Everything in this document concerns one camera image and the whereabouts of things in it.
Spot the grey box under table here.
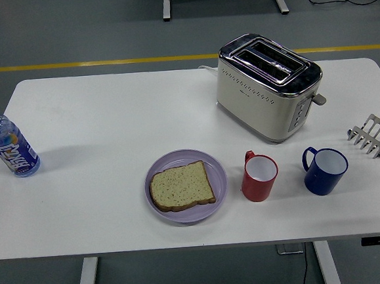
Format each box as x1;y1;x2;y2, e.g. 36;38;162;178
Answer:
276;241;305;256

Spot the blue enamel cup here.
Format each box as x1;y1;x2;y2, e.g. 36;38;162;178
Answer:
301;144;350;197

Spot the cream and chrome toaster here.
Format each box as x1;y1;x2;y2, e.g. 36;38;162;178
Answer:
210;27;331;149

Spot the metal toast rack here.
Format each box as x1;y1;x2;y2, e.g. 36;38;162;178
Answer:
345;113;380;163

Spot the black cable under table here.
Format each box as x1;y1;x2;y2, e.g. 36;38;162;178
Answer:
299;241;311;284

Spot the purple round plate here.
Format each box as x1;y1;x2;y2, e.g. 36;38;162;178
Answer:
141;146;232;228

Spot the slice of bread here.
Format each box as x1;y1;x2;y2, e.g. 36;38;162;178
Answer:
147;159;218;214

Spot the red enamel cup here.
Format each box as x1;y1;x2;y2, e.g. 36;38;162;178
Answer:
238;148;282;204

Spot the white toaster cord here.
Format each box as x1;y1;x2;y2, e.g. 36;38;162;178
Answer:
198;64;220;75

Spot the water bottle blue cap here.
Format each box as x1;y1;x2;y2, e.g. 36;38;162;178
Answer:
0;100;43;180

